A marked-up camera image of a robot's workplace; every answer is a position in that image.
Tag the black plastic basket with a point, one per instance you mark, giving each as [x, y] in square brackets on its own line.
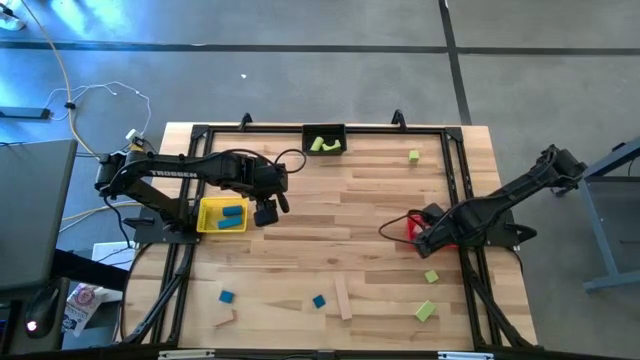
[307, 131]

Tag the black metal table frame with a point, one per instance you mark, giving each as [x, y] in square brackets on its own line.
[390, 130]

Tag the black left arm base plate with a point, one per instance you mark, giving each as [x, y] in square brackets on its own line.
[150, 232]

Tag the silver bracket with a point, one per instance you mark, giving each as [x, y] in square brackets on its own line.
[186, 354]
[465, 355]

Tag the black desk beam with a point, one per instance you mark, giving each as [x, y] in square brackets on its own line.
[90, 270]

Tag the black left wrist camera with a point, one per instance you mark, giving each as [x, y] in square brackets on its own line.
[265, 216]

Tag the yellow plastic basket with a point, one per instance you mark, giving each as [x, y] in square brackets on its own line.
[207, 220]

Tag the wooden wedge block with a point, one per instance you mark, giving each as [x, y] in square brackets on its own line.
[226, 318]

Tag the dark grey desk top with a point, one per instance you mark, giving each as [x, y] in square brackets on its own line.
[35, 210]

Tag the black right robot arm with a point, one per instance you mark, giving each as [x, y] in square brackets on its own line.
[510, 192]

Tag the black frame clamp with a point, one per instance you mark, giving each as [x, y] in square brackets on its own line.
[245, 121]
[398, 119]

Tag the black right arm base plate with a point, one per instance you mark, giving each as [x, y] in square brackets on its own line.
[505, 237]

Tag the green arch block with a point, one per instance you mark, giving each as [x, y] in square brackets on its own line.
[332, 146]

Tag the long blue block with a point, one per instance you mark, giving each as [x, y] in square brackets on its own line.
[232, 210]
[230, 223]

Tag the long wooden plank block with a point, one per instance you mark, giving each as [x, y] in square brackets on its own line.
[343, 298]

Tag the black computer mouse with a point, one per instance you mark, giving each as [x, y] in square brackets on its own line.
[40, 312]

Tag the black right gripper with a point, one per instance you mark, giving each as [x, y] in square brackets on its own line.
[432, 235]

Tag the white box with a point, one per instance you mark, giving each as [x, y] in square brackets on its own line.
[112, 255]

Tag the grey-blue table frame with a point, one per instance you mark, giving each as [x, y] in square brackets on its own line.
[597, 225]

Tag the green cylinder block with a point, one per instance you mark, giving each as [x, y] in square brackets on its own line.
[316, 144]

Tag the black power strip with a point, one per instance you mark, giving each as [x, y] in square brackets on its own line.
[25, 113]

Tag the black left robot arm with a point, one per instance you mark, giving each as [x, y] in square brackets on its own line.
[175, 172]

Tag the small blue cube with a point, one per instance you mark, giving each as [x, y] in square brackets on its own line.
[226, 296]

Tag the yellow connector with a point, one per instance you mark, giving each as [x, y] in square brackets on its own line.
[137, 146]

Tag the blue wedge block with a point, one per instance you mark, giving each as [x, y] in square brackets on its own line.
[319, 301]

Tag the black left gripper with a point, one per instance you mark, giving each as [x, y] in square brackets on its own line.
[267, 180]

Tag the small green cube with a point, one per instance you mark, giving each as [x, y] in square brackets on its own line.
[414, 155]
[431, 276]

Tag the large green block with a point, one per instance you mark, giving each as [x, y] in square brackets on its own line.
[425, 310]

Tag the printed paper bag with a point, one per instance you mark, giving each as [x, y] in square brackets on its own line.
[82, 305]

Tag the white plug adapter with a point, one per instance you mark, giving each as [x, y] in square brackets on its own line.
[132, 134]

